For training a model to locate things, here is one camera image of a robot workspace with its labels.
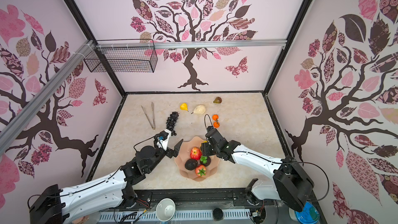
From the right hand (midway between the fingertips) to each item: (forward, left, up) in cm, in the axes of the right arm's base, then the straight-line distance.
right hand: (204, 145), depth 84 cm
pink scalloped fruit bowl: (-4, +11, -3) cm, 12 cm away
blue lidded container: (-32, -43, +2) cm, 54 cm away
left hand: (0, +15, +10) cm, 18 cm away
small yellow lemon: (+32, +14, -3) cm, 35 cm away
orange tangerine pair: (+17, -8, -3) cm, 19 cm away
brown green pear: (+38, -10, -4) cm, 39 cm away
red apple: (-4, +5, -1) cm, 6 cm away
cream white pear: (+28, +3, -2) cm, 28 cm away
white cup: (-29, +19, -5) cm, 35 cm away
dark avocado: (-10, +7, 0) cm, 13 cm away
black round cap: (-31, -5, +3) cm, 32 cm away
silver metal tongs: (+17, +34, -6) cm, 38 cm away
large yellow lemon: (+3, 0, 0) cm, 3 cm away
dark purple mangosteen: (-8, 0, -1) cm, 8 cm away
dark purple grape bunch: (+18, +21, -2) cm, 28 cm away
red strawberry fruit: (-13, +2, -1) cm, 13 cm away
